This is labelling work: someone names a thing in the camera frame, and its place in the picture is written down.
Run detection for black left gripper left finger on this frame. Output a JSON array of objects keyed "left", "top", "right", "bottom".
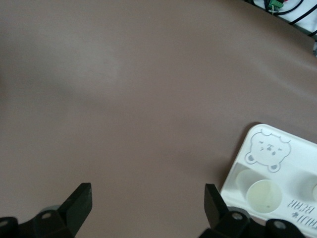
[{"left": 18, "top": 182, "right": 93, "bottom": 238}]

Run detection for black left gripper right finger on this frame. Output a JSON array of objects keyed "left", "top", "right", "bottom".
[{"left": 199, "top": 183, "right": 268, "bottom": 238}]

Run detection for white plastic cup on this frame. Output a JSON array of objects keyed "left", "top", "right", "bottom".
[{"left": 235, "top": 168, "right": 283, "bottom": 214}]

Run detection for black table edge cable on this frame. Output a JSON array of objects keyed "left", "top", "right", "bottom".
[
  {"left": 250, "top": 0, "right": 305, "bottom": 16},
  {"left": 288, "top": 3, "right": 317, "bottom": 26}
]

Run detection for green terminal connector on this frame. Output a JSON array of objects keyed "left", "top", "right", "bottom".
[{"left": 265, "top": 0, "right": 285, "bottom": 10}]

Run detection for cream bear print tray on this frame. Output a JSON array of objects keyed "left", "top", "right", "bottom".
[{"left": 219, "top": 122, "right": 317, "bottom": 238}]

